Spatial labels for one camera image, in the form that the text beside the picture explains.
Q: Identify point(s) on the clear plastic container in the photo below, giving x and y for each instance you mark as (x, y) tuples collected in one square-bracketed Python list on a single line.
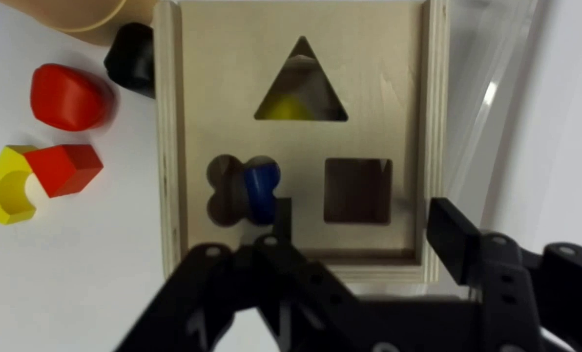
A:
[(498, 98)]

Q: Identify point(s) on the black round knob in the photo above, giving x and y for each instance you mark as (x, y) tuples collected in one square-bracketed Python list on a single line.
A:
[(131, 59)]

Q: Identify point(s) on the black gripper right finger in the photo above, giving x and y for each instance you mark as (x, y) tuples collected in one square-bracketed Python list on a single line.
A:
[(511, 293)]

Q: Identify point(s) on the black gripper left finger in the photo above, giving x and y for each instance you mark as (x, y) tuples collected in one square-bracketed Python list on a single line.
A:
[(238, 299)]

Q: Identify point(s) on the dark blue wooden block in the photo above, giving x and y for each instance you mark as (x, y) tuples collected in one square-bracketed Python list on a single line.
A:
[(261, 188)]

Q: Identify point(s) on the red rounded block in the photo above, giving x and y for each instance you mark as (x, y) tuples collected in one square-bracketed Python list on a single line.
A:
[(68, 98)]

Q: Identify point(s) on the wooden shape sorter box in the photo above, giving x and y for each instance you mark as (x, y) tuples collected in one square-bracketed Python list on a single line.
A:
[(381, 78)]

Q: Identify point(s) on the light wooden bottle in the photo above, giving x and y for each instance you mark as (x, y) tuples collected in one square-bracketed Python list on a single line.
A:
[(76, 16)]

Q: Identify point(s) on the red cube block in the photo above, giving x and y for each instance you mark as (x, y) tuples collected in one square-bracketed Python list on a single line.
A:
[(62, 168)]

